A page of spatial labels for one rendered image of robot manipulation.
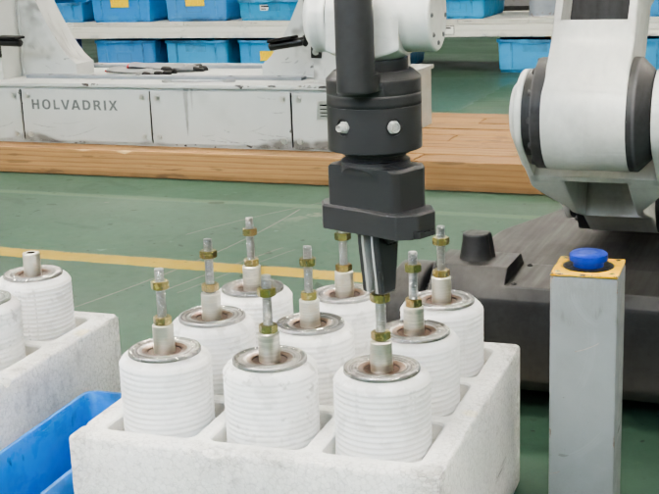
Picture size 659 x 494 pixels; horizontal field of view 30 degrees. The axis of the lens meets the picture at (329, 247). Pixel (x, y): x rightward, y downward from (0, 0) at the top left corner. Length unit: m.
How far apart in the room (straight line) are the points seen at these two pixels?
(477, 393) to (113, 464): 0.39
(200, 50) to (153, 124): 2.92
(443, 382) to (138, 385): 0.31
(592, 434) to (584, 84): 0.44
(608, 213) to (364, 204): 0.75
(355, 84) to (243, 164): 2.40
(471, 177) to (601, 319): 1.95
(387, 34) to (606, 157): 0.52
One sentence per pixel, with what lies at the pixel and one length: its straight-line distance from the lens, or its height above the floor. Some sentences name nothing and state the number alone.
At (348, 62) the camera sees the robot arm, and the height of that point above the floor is 0.56.
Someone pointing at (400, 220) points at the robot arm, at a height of 0.41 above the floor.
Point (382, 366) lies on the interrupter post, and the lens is 1.20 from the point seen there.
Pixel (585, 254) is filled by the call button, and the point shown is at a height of 0.33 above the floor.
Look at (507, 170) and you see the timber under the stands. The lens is 3.21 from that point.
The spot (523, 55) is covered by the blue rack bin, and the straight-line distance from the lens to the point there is 5.96.
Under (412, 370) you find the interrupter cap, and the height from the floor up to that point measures 0.25.
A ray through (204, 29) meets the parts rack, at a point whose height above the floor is 0.21.
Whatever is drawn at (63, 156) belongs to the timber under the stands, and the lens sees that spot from 3.76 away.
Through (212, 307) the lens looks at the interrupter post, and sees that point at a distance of 1.38.
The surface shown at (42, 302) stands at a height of 0.23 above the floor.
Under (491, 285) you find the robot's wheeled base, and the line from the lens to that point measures 1.71.
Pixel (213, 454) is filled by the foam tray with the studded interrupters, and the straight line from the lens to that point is 1.23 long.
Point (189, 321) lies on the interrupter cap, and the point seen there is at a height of 0.25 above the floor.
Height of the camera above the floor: 0.66
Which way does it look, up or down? 14 degrees down
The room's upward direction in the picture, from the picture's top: 2 degrees counter-clockwise
